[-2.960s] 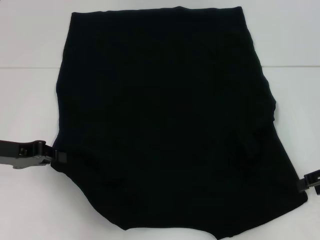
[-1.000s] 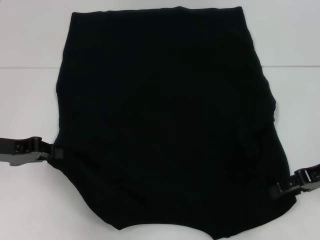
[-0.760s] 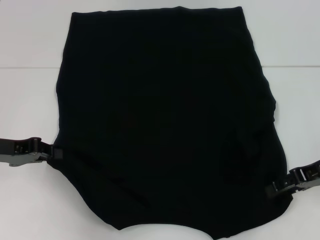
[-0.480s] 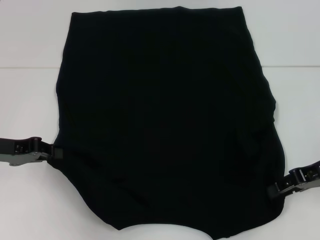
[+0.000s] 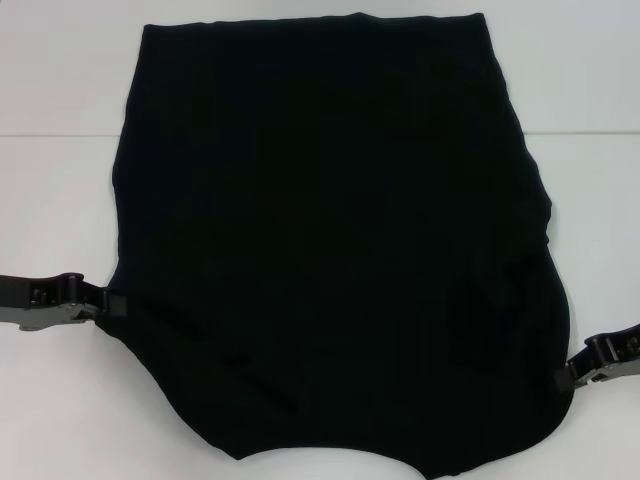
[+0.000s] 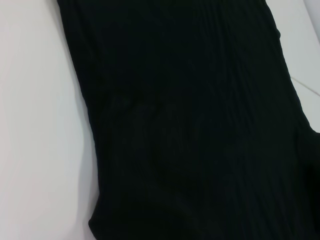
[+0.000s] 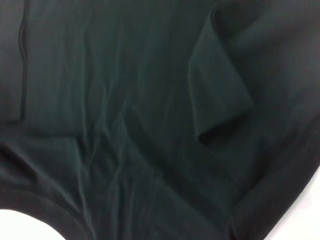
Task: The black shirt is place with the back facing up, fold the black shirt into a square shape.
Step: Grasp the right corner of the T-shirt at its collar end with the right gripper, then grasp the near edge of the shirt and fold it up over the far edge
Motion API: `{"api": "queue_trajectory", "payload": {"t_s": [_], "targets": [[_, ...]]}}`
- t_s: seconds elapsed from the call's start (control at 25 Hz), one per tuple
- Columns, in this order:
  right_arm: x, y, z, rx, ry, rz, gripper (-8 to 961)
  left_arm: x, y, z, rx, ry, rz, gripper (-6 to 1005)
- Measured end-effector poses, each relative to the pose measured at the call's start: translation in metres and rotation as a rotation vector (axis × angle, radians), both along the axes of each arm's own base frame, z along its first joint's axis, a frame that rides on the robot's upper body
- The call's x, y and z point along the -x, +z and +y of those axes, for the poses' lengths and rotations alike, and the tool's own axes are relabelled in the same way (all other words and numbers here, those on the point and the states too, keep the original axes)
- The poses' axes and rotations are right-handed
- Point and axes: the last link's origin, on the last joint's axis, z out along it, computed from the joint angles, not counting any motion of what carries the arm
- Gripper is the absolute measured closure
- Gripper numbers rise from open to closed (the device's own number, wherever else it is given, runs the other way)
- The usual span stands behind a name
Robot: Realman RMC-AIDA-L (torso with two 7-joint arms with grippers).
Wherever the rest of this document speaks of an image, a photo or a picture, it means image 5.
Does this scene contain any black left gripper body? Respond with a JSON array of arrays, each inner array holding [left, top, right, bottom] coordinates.
[[0, 272, 89, 331]]

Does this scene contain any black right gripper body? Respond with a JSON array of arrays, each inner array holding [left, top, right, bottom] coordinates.
[[584, 324, 640, 386]]

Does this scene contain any black shirt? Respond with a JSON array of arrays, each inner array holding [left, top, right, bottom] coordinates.
[[97, 12, 574, 480]]

